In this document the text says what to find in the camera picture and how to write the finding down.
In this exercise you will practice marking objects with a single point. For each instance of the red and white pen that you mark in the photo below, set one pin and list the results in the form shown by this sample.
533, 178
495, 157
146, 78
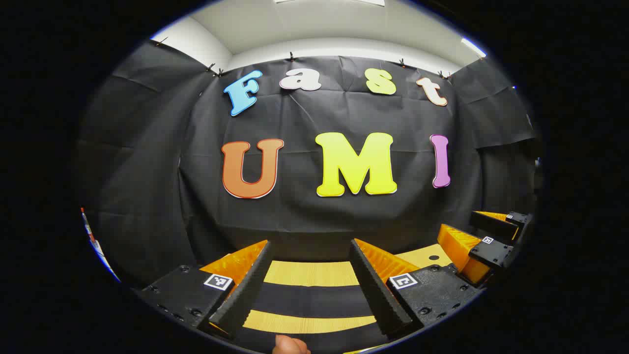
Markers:
86, 223

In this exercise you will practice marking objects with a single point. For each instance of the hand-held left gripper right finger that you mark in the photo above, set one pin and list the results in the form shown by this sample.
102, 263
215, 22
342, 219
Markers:
378, 295

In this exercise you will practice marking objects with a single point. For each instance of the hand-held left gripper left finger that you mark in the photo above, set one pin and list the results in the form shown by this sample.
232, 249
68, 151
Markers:
245, 290

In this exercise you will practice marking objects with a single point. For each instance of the dark grey jeans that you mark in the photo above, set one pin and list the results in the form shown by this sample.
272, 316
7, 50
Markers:
309, 297

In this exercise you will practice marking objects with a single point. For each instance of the black backdrop cloth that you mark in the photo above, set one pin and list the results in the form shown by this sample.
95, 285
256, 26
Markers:
304, 113

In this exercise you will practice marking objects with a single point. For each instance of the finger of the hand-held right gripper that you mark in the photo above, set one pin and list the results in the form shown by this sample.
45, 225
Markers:
491, 253
494, 225

